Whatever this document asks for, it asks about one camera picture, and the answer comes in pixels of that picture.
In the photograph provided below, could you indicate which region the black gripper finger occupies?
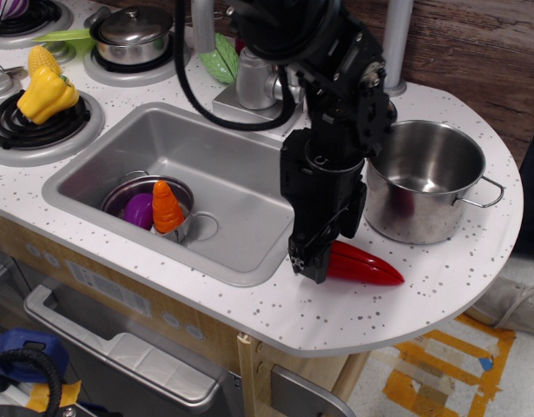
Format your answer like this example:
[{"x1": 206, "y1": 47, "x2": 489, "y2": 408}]
[
  {"x1": 304, "y1": 243, "x2": 332, "y2": 284},
  {"x1": 288, "y1": 242, "x2": 309, "y2": 275}
]

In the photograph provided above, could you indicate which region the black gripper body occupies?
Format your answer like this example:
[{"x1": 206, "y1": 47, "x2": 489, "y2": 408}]
[{"x1": 280, "y1": 129, "x2": 366, "y2": 261}]

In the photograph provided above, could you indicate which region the red toy chili pepper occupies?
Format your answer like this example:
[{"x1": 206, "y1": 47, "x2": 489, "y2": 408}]
[{"x1": 327, "y1": 241, "x2": 405, "y2": 286}]

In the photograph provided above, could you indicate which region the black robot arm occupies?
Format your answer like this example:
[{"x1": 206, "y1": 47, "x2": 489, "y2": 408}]
[{"x1": 232, "y1": 1, "x2": 396, "y2": 283}]

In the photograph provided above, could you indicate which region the large steel pot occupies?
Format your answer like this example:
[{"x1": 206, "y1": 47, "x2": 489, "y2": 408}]
[{"x1": 364, "y1": 120, "x2": 497, "y2": 244}]

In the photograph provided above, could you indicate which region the small steel pot in sink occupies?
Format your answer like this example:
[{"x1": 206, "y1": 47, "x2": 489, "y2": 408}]
[{"x1": 102, "y1": 171, "x2": 194, "y2": 243}]

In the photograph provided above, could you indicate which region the small lidded steel pot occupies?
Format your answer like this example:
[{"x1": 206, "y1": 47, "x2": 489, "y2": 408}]
[{"x1": 89, "y1": 5, "x2": 174, "y2": 65}]

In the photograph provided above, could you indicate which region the yellow toy bell pepper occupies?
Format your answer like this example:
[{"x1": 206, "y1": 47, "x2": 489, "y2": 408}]
[{"x1": 16, "y1": 66, "x2": 80, "y2": 125}]

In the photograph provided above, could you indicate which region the grey toy sink basin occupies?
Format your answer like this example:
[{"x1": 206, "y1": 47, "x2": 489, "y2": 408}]
[{"x1": 43, "y1": 103, "x2": 293, "y2": 287}]

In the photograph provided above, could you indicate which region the silver toy faucet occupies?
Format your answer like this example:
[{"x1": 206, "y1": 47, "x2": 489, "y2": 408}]
[{"x1": 191, "y1": 1, "x2": 283, "y2": 125}]

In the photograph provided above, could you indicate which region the orange toy carrot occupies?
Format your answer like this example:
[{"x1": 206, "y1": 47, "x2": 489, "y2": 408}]
[{"x1": 152, "y1": 180, "x2": 185, "y2": 234}]

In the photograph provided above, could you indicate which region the green toy cabbage leaf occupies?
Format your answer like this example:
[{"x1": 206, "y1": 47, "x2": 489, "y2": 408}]
[{"x1": 199, "y1": 33, "x2": 239, "y2": 84}]

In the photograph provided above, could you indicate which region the red toy behind faucet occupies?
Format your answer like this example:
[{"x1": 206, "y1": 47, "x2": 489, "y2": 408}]
[{"x1": 234, "y1": 38, "x2": 246, "y2": 55}]

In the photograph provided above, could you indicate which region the purple toy eggplant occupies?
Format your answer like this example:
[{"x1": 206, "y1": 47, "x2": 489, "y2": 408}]
[{"x1": 123, "y1": 193, "x2": 153, "y2": 230}]

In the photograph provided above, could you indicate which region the grey support pole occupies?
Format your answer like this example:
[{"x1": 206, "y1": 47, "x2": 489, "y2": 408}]
[{"x1": 383, "y1": 0, "x2": 414, "y2": 96}]

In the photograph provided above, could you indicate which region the white shoe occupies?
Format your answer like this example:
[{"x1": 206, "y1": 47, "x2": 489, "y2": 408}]
[{"x1": 465, "y1": 277, "x2": 534, "y2": 335}]

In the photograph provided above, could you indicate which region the back right stove burner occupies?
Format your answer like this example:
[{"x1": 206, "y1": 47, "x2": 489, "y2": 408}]
[{"x1": 83, "y1": 32, "x2": 177, "y2": 88}]

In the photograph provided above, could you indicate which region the stove burner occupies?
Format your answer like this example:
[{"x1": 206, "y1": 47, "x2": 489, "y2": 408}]
[
  {"x1": 83, "y1": 32, "x2": 177, "y2": 88},
  {"x1": 0, "y1": 92, "x2": 104, "y2": 167},
  {"x1": 0, "y1": 0, "x2": 73, "y2": 50}
]

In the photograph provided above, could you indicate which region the grey toy oven door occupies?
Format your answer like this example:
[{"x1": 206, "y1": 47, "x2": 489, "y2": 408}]
[{"x1": 23, "y1": 285, "x2": 243, "y2": 416}]

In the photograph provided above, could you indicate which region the blue object lower left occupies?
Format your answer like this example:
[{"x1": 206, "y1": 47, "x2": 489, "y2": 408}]
[{"x1": 0, "y1": 328, "x2": 69, "y2": 382}]

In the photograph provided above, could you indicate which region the yellow toy corn cob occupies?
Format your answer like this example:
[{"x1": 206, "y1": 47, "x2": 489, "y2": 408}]
[{"x1": 28, "y1": 45, "x2": 63, "y2": 76}]

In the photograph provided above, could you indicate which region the front left stove burner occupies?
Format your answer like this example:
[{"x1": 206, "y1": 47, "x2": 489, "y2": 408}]
[{"x1": 0, "y1": 92, "x2": 104, "y2": 167}]

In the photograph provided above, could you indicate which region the back left stove burner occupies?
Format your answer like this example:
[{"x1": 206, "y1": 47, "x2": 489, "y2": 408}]
[{"x1": 0, "y1": 0, "x2": 73, "y2": 50}]

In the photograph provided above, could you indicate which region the metal utensil at left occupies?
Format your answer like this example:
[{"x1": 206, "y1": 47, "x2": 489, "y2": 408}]
[{"x1": 0, "y1": 50, "x2": 24, "y2": 103}]

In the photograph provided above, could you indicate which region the purple white toy onion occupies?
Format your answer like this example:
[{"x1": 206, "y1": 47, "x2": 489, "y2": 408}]
[{"x1": 0, "y1": 0, "x2": 30, "y2": 20}]

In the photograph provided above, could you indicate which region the black corrugated cable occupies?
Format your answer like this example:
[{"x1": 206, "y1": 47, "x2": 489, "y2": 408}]
[{"x1": 173, "y1": 0, "x2": 307, "y2": 131}]

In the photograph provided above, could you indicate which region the black hose lower left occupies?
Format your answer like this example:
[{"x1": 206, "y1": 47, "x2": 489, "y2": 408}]
[{"x1": 0, "y1": 348, "x2": 63, "y2": 417}]

